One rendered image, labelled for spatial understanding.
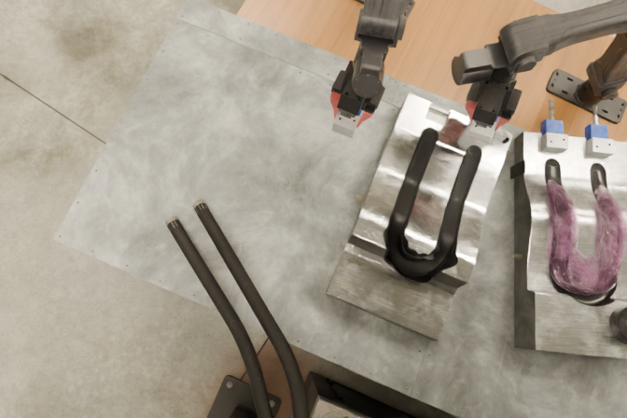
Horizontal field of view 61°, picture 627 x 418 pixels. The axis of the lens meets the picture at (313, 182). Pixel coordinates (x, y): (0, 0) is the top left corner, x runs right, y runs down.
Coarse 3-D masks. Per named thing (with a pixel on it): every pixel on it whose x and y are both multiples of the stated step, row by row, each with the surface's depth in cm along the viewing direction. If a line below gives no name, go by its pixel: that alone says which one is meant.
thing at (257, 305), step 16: (208, 208) 123; (208, 224) 120; (224, 240) 118; (224, 256) 117; (240, 272) 114; (240, 288) 114; (256, 288) 114; (256, 304) 111; (272, 320) 110; (272, 336) 108
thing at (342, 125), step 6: (336, 120) 115; (342, 120) 115; (348, 120) 115; (354, 120) 116; (336, 126) 117; (342, 126) 115; (348, 126) 115; (354, 126) 115; (342, 132) 119; (348, 132) 117; (354, 132) 116
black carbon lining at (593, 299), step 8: (552, 160) 126; (544, 168) 125; (552, 168) 126; (560, 168) 125; (592, 168) 126; (600, 168) 126; (552, 176) 125; (560, 176) 125; (592, 176) 125; (600, 176) 126; (560, 184) 124; (592, 184) 125; (600, 184) 125; (552, 280) 117; (560, 288) 117; (576, 296) 117; (584, 296) 117; (592, 296) 117; (600, 296) 117; (608, 296) 116; (592, 304) 116; (600, 304) 114
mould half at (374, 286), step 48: (480, 144) 122; (384, 192) 117; (432, 192) 120; (480, 192) 120; (432, 240) 112; (480, 240) 114; (336, 288) 116; (384, 288) 116; (432, 288) 116; (432, 336) 114
